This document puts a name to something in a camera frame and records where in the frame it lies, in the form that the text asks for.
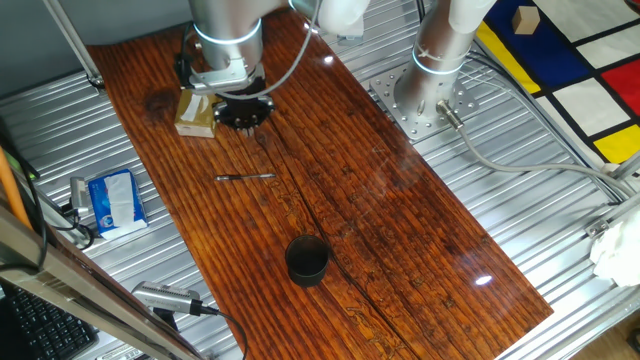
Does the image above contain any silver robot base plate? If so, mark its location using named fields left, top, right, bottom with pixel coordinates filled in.
left=369, top=62, right=480, bottom=141

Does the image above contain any small grey box device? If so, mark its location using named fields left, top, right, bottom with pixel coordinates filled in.
left=68, top=176, right=94, bottom=211

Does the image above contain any black keyboard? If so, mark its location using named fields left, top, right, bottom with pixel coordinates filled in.
left=0, top=284, right=99, bottom=360

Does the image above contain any black hanging cable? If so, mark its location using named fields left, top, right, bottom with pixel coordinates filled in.
left=0, top=117, right=50, bottom=274

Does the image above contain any colourful block pattern mat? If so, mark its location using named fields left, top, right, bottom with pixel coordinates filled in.
left=474, top=0, right=640, bottom=166

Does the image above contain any black mesh pen holder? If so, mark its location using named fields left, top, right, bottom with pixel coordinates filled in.
left=284, top=234, right=331, bottom=288

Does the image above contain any aluminium frame beam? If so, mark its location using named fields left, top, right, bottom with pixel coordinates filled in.
left=0, top=204, right=206, bottom=360

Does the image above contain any gold tissue pack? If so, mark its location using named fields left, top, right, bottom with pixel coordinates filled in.
left=173, top=88, right=222, bottom=139

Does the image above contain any orange pole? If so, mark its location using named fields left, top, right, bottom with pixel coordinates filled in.
left=0, top=147, right=34, bottom=231

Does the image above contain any clear black gel pen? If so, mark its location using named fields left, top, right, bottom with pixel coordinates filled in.
left=214, top=172, right=277, bottom=182

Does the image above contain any small wooden block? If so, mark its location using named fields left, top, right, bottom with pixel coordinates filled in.
left=511, top=5, right=542, bottom=36

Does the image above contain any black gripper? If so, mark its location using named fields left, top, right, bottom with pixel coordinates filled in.
left=213, top=77, right=277, bottom=137

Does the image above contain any white crumpled cloth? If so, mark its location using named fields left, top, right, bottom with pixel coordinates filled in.
left=588, top=209, right=640, bottom=289

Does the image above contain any silver depth camera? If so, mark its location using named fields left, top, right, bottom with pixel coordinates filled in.
left=131, top=280, right=202, bottom=317

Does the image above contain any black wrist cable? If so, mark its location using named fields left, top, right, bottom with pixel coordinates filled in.
left=172, top=22, right=197, bottom=90

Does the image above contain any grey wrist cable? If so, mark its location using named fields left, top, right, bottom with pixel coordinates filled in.
left=188, top=0, right=322, bottom=101

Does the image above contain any black clamp with cables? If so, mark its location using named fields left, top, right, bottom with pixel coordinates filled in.
left=49, top=202, right=97, bottom=251

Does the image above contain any blue tissue pack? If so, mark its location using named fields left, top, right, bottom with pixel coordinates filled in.
left=87, top=168, right=150, bottom=240

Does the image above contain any aluminium corner bracket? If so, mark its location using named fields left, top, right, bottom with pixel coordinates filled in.
left=583, top=217, right=610, bottom=240

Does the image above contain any aluminium frame post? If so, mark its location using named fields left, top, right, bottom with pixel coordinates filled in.
left=42, top=0, right=106, bottom=91

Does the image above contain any grey base cable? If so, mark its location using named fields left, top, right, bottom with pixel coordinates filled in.
left=435, top=99, right=637, bottom=199

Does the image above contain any black camera cable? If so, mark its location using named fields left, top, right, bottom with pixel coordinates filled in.
left=198, top=303, right=250, bottom=360

